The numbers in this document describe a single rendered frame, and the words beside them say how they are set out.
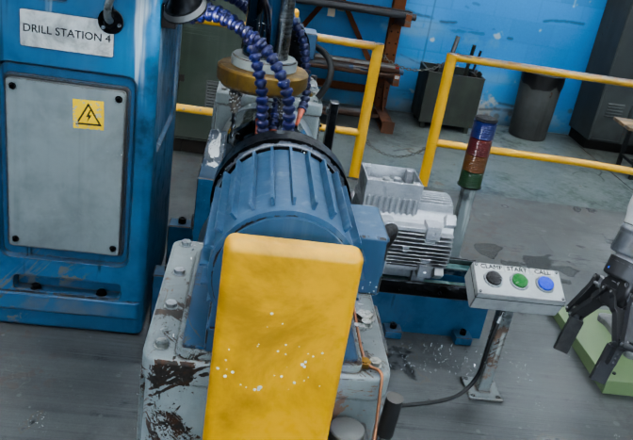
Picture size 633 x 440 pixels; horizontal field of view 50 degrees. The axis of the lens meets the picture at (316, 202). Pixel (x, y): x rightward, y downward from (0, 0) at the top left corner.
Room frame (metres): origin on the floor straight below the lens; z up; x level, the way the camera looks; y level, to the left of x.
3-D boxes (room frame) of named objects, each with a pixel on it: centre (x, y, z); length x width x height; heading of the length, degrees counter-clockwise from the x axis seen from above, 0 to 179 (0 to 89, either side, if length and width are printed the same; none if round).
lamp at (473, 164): (1.71, -0.39, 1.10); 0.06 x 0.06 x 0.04
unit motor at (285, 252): (0.72, 0.00, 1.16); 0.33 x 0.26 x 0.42; 7
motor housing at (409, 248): (1.38, -0.19, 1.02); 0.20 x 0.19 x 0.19; 97
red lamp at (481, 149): (1.71, -0.39, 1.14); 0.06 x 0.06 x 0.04
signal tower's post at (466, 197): (1.71, -0.39, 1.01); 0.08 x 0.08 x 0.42; 7
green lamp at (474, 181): (1.71, -0.39, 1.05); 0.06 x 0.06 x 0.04
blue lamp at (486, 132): (1.71, -0.39, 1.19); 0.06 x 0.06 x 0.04
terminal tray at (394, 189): (1.38, -0.15, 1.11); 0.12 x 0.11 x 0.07; 97
